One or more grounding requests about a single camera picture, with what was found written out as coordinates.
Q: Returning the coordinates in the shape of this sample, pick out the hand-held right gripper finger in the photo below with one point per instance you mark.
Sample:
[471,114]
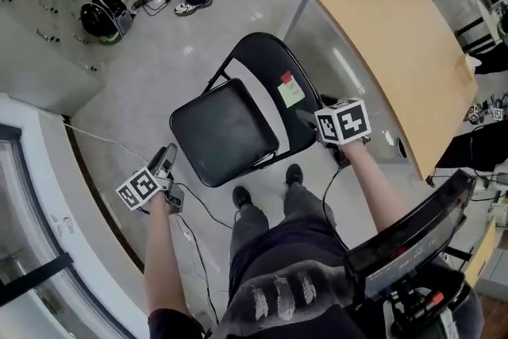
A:
[309,120]

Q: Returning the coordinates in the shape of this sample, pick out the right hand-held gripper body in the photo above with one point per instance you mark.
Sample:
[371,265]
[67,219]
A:
[345,121]

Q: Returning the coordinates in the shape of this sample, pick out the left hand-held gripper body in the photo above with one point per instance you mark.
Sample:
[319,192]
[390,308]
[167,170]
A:
[139,188]

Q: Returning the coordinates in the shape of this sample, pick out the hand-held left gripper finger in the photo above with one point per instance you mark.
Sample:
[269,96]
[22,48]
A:
[158,160]
[173,159]

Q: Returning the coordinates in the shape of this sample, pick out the black folding chair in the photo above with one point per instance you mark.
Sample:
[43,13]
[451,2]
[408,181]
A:
[222,131]

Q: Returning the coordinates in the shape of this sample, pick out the person's right forearm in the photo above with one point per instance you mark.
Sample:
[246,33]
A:
[373,186]

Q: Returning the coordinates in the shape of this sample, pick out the person's left forearm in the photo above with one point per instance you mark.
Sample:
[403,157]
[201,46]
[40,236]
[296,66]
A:
[162,258]

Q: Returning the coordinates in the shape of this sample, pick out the green sticky note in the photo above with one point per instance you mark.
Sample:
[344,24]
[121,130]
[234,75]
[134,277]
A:
[291,95]

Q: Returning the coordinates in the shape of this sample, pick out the red tape piece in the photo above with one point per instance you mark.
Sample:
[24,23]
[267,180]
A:
[285,77]

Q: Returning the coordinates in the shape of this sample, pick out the person's right shoe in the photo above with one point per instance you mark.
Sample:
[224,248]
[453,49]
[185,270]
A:
[294,174]

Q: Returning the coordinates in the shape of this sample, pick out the person's shoe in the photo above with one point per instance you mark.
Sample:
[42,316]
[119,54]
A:
[242,197]
[294,174]

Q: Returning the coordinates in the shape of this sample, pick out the person's left shoe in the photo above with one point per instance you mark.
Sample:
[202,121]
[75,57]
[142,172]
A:
[242,197]

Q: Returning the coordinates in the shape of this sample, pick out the person's right leg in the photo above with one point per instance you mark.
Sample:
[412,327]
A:
[305,206]

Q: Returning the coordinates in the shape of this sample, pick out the person's leg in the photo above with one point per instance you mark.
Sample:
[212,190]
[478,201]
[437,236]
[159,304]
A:
[248,230]
[305,206]

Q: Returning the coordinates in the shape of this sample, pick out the white framed glass door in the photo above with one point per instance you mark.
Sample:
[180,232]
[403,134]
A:
[51,178]

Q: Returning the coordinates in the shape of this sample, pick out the light wooden table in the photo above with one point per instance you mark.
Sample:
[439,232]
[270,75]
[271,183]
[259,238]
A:
[397,31]

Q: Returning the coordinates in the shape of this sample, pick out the person's left leg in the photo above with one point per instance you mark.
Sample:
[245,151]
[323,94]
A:
[248,230]

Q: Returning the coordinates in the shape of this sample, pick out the person's torso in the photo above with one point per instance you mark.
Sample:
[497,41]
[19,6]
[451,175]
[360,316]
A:
[285,250]

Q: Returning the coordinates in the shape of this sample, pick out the black monitor screen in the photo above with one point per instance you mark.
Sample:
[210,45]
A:
[412,242]

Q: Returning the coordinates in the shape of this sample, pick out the black backpack green trim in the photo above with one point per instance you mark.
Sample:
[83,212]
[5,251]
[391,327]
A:
[99,18]

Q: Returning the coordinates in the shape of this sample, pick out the grey drawer cabinet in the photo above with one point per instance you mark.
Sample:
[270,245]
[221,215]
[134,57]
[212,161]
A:
[35,51]

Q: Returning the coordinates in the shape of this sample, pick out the light wooden desk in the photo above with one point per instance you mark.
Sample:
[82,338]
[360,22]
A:
[482,254]

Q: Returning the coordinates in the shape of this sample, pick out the black monitor mount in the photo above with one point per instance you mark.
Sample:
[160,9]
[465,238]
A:
[420,313]

